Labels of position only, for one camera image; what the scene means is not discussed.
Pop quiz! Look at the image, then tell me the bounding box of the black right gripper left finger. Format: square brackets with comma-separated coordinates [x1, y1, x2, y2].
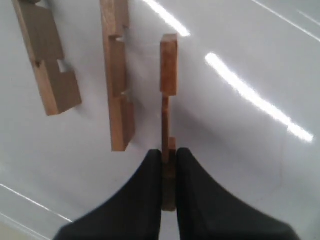
[54, 149, 162, 240]

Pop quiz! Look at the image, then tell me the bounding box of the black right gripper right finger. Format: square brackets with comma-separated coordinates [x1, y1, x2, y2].
[176, 148, 299, 240]

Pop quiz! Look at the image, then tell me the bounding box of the white plastic tray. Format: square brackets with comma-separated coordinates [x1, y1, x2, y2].
[0, 0, 320, 240]

